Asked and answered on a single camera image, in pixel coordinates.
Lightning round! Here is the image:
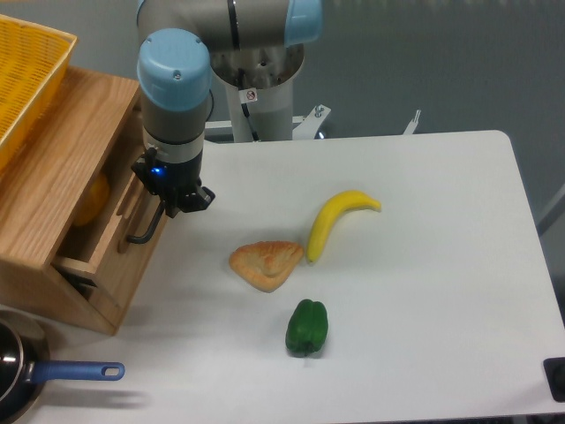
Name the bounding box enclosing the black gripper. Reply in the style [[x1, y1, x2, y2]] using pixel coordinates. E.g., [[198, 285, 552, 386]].
[[132, 148, 215, 218]]

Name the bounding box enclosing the wooden top drawer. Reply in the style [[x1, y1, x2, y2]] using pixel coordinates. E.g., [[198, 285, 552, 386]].
[[53, 166, 167, 329]]

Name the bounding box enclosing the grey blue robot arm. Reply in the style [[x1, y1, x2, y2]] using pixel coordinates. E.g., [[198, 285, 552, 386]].
[[132, 1, 323, 216]]

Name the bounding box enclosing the wooden drawer cabinet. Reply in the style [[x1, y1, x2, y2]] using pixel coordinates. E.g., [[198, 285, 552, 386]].
[[1, 67, 143, 335]]

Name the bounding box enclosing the yellow bell pepper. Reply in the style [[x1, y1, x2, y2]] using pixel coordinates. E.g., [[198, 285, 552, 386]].
[[72, 172, 110, 227]]

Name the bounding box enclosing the toy croissant pastry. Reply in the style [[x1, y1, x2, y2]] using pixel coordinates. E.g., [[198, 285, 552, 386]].
[[229, 240, 304, 293]]

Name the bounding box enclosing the yellow banana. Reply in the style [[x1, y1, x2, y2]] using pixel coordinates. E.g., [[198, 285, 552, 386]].
[[305, 190, 381, 264]]

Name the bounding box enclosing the green bell pepper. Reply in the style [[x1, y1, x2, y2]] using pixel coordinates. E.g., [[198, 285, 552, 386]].
[[285, 299, 328, 357]]

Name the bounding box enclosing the yellow plastic basket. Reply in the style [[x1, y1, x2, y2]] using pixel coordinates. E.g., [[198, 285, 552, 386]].
[[1, 15, 78, 170]]

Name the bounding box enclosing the black corner device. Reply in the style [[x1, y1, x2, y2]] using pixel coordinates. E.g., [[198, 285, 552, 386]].
[[543, 357, 565, 403]]

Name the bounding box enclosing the black pan blue handle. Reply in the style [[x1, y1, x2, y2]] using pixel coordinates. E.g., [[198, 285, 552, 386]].
[[1, 311, 125, 423]]

